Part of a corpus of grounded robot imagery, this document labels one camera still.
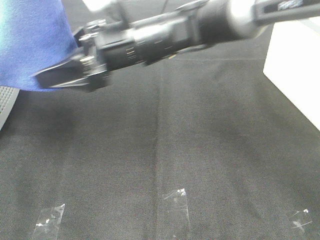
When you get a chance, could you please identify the clear tape strip middle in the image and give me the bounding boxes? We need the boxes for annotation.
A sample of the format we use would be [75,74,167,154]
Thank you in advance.
[162,188,190,240]

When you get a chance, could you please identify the clear tape strip left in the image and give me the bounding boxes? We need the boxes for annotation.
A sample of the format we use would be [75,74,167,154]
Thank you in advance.
[31,204,65,240]

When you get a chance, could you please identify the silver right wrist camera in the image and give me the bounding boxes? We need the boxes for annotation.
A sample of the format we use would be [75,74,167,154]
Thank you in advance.
[82,0,122,21]

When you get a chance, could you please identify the blue microfibre towel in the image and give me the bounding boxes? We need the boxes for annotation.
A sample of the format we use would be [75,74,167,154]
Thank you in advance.
[0,0,77,91]

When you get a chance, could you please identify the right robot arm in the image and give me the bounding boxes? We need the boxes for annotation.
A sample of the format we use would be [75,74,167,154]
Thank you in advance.
[34,0,320,92]

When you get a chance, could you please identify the grey perforated basket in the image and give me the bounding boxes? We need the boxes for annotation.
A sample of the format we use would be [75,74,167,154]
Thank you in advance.
[0,86,20,129]

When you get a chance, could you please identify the clear tape strip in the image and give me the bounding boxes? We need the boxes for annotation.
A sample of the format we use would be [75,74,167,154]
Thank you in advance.
[31,204,65,240]
[162,188,190,240]
[286,208,313,234]

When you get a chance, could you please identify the clear tape strip right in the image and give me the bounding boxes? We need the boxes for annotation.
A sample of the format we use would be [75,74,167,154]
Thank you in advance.
[286,208,313,234]

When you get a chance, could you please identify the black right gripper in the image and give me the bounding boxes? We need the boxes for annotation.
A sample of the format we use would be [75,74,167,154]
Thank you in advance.
[32,19,133,92]

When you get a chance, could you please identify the black table cloth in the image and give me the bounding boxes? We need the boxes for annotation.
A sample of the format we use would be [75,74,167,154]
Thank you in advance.
[0,0,320,240]

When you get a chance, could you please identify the white box on right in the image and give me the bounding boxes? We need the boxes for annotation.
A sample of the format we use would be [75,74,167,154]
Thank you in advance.
[263,17,320,129]

